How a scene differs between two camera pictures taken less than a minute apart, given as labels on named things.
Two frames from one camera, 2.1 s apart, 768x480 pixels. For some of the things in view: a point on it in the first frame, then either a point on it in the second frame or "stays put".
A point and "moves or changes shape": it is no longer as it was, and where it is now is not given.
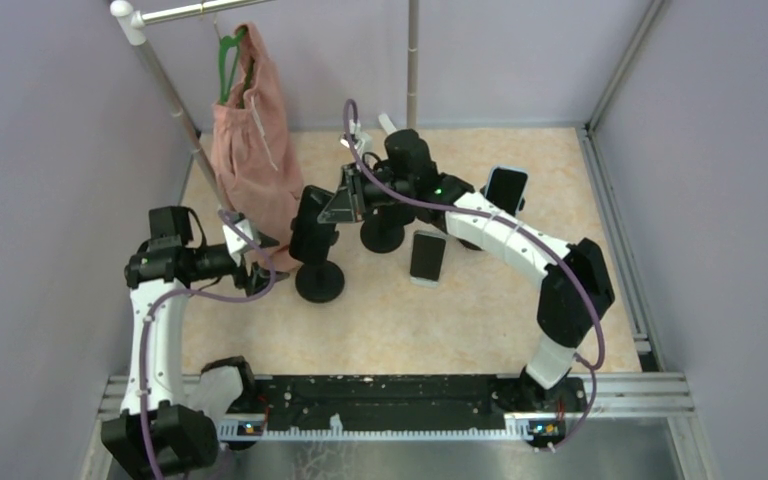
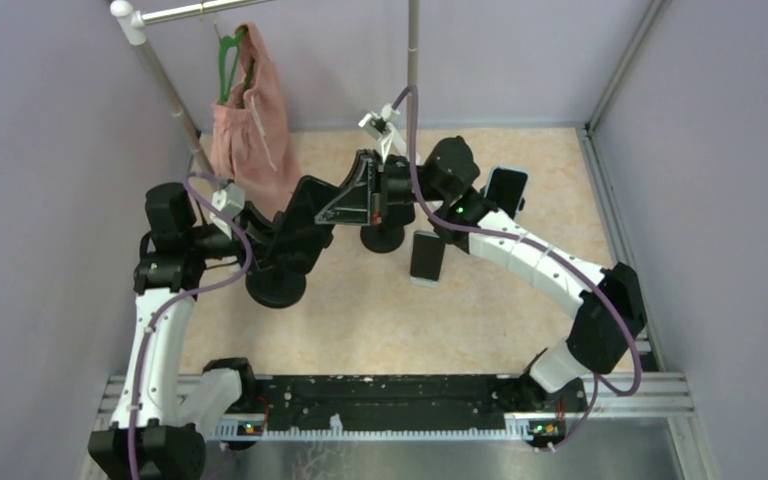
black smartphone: [311, 239] moves or changes shape
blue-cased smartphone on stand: [506, 189] stays put
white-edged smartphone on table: [427, 259] stays put
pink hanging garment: [257, 153] stays put
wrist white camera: [361, 140] → [380, 127]
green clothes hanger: [223, 43] stays put
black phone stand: [319, 281] → [281, 259]
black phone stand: [383, 230] stays put
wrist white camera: [235, 244] → [228, 203]
